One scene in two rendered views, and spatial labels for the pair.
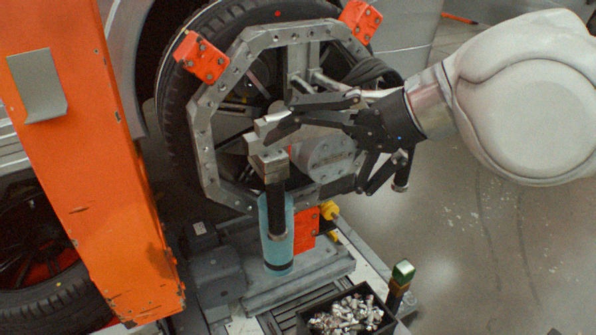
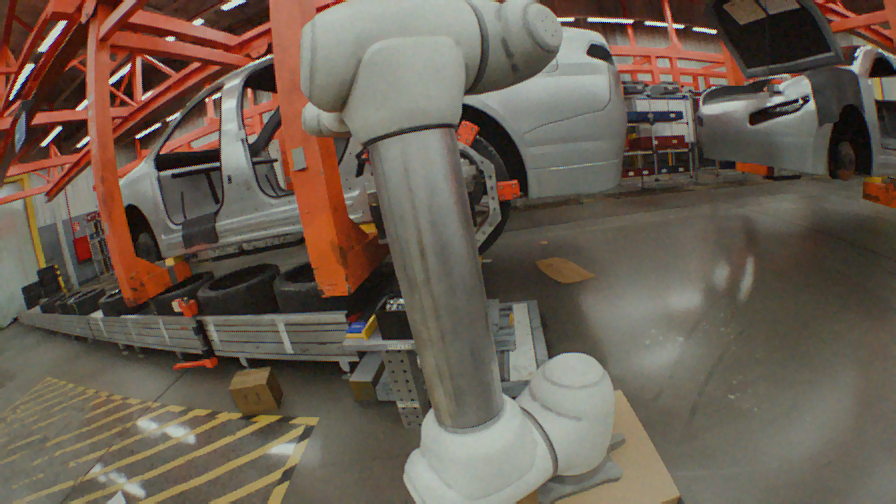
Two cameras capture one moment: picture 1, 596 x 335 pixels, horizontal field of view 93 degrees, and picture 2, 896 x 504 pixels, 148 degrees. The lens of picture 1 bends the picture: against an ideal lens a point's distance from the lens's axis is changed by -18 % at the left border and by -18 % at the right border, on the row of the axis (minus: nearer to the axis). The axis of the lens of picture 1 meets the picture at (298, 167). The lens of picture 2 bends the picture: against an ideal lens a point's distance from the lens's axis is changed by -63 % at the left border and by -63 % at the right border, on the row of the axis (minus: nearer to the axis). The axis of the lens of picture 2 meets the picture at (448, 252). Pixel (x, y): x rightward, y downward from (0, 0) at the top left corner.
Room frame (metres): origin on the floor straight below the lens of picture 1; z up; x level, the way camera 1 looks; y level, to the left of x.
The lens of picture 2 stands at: (-0.35, -0.94, 1.03)
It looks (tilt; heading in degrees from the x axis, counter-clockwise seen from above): 16 degrees down; 39
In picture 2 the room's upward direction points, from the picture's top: 9 degrees counter-clockwise
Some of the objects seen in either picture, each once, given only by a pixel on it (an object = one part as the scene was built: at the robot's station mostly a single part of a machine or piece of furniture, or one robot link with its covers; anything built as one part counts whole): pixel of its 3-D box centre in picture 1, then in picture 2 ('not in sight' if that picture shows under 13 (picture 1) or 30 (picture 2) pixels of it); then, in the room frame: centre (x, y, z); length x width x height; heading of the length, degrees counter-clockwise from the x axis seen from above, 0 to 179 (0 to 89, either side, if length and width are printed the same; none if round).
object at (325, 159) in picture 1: (310, 139); not in sight; (0.73, -0.03, 0.85); 0.21 x 0.14 x 0.14; 28
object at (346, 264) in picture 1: (284, 258); (467, 328); (0.96, 0.06, 0.13); 0.50 x 0.36 x 0.10; 118
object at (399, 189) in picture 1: (404, 162); (470, 210); (0.67, -0.26, 0.83); 0.04 x 0.04 x 0.16
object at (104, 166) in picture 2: not in sight; (100, 147); (-0.43, 2.08, 1.75); 0.20 x 0.18 x 2.45; 28
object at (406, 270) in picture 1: (403, 272); not in sight; (0.48, -0.25, 0.64); 0.04 x 0.04 x 0.04; 28
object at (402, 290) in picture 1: (399, 284); not in sight; (0.48, -0.25, 0.59); 0.04 x 0.04 x 0.04; 28
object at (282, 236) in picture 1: (276, 207); (380, 222); (0.51, 0.04, 0.83); 0.04 x 0.04 x 0.16
